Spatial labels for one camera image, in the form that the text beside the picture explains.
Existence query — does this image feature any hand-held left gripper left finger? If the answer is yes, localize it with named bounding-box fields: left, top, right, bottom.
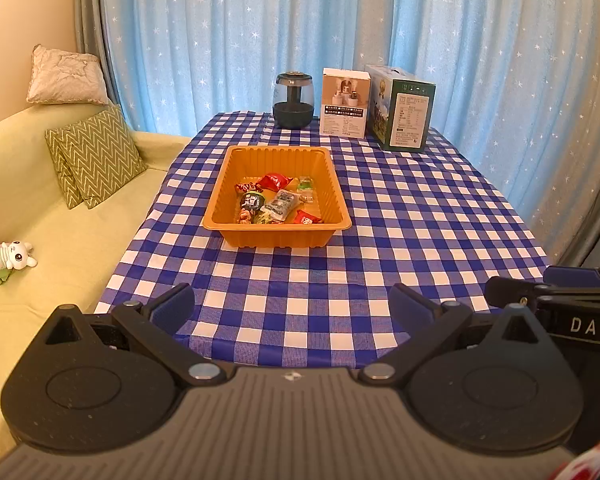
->
left=37, top=282, right=226, bottom=387

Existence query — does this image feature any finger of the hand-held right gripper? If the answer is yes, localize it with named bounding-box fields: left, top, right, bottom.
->
left=485, top=276, right=556, bottom=309
left=542, top=265, right=600, bottom=291

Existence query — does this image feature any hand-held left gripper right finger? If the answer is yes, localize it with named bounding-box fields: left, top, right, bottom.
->
left=357, top=282, right=548, bottom=387

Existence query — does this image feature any long dark green snack packet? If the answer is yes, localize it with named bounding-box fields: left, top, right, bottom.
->
left=237, top=191, right=266, bottom=224

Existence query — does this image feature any grey white snack packet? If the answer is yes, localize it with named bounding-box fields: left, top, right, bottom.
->
left=260, top=189, right=301, bottom=223

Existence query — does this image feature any red puffy snack packet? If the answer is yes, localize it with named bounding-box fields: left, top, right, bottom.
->
left=257, top=173, right=294, bottom=192

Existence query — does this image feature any orange plastic tray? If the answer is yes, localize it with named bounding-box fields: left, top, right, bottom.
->
left=201, top=145, right=352, bottom=249

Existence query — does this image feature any blue white checkered tablecloth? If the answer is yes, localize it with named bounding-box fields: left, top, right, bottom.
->
left=92, top=110, right=551, bottom=371

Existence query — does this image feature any light green sofa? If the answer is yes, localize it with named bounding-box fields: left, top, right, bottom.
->
left=0, top=110, right=193, bottom=461

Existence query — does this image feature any red white patterned cloth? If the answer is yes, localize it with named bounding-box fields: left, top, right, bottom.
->
left=555, top=442, right=600, bottom=480

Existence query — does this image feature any white rabbit plush toy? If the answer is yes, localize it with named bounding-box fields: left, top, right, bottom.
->
left=0, top=240, right=38, bottom=273

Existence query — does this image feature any green zigzag pillow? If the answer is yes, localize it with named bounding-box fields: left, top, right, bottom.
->
left=57, top=105, right=148, bottom=209
left=45, top=127, right=85, bottom=209

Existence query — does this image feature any green cardboard box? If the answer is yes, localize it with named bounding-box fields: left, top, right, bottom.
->
left=364, top=64, right=437, bottom=153

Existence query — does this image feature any white cardboard box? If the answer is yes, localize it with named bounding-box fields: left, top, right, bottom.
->
left=320, top=67, right=372, bottom=139

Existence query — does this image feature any dark glass humidifier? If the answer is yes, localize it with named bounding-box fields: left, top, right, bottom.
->
left=272, top=71, right=313, bottom=128

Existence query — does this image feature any beige pillow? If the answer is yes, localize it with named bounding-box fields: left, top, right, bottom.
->
left=26, top=44, right=110, bottom=106

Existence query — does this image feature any blue star curtain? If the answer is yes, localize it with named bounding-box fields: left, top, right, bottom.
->
left=97, top=0, right=600, bottom=261

